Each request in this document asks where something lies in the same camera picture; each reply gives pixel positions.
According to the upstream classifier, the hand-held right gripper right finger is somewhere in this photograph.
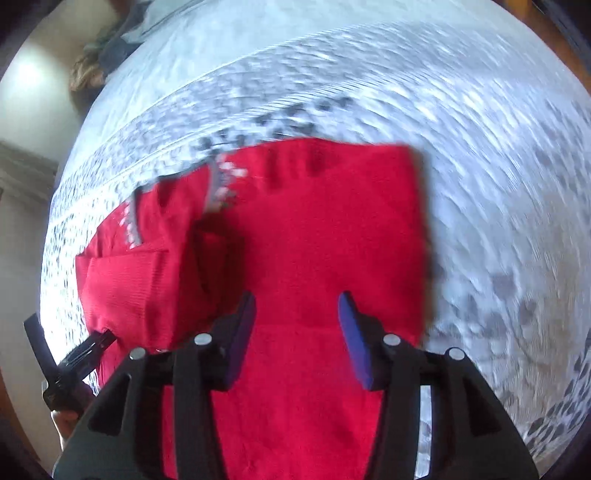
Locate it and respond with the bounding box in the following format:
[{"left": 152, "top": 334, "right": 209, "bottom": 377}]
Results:
[{"left": 337, "top": 291, "right": 539, "bottom": 480}]

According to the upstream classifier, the white quilted bedspread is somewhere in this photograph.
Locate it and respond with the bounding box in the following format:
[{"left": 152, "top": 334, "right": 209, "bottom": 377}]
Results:
[{"left": 39, "top": 0, "right": 591, "bottom": 480}]

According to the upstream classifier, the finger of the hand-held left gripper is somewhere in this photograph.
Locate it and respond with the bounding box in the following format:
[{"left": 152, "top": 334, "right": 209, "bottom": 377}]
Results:
[
  {"left": 60, "top": 328, "right": 118, "bottom": 371},
  {"left": 23, "top": 313, "right": 60, "bottom": 385}
]

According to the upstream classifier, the person's left hand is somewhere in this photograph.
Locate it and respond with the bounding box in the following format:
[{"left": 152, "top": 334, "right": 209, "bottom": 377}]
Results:
[{"left": 50, "top": 408, "right": 82, "bottom": 450}]

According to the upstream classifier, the grey cloth pile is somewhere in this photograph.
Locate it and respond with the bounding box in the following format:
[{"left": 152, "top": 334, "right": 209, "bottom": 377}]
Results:
[{"left": 69, "top": 0, "right": 155, "bottom": 95}]

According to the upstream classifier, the red knit sweater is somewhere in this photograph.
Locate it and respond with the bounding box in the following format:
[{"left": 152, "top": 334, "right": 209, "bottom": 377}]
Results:
[{"left": 75, "top": 137, "right": 435, "bottom": 480}]

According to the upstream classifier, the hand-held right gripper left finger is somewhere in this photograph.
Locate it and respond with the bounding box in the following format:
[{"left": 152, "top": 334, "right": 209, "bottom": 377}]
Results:
[{"left": 53, "top": 291, "right": 257, "bottom": 480}]

